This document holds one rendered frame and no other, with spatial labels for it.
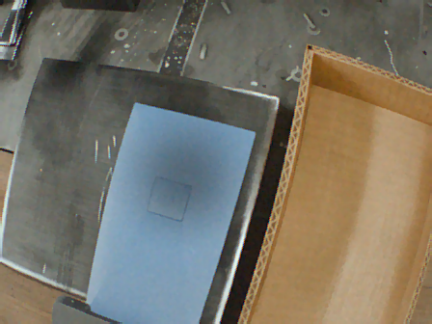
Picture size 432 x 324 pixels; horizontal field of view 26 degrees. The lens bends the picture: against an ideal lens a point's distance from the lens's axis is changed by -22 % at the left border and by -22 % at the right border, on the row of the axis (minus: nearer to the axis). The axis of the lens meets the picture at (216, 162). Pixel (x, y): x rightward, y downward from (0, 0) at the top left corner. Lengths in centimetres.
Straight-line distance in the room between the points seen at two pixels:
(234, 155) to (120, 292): 11
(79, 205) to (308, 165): 15
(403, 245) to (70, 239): 23
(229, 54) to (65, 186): 14
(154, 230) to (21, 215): 11
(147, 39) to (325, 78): 13
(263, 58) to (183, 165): 12
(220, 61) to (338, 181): 11
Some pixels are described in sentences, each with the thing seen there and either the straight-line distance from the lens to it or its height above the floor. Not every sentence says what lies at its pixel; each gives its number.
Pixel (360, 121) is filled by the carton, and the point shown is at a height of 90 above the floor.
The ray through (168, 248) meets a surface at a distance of 63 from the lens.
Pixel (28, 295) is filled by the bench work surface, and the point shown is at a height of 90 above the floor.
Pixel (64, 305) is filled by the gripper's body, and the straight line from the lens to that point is 51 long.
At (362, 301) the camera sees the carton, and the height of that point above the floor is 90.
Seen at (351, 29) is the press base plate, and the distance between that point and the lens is 74.
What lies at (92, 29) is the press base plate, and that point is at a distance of 75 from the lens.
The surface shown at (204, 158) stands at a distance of 64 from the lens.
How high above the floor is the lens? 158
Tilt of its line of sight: 75 degrees down
